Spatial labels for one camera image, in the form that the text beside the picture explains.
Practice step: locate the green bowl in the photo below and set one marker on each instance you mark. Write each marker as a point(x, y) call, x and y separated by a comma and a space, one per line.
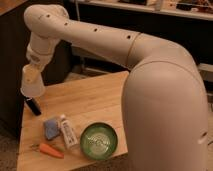
point(98, 141)

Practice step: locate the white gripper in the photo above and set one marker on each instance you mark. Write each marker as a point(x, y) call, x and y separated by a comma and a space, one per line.
point(40, 61)

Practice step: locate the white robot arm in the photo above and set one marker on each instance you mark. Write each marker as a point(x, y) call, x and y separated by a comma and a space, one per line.
point(164, 101)

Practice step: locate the white tube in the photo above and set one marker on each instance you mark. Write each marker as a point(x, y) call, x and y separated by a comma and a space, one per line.
point(67, 130)

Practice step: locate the white ceramic cup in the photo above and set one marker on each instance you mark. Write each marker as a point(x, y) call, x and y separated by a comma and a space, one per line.
point(32, 84)

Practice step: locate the orange carrot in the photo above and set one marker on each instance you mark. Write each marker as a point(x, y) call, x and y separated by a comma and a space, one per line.
point(48, 150)

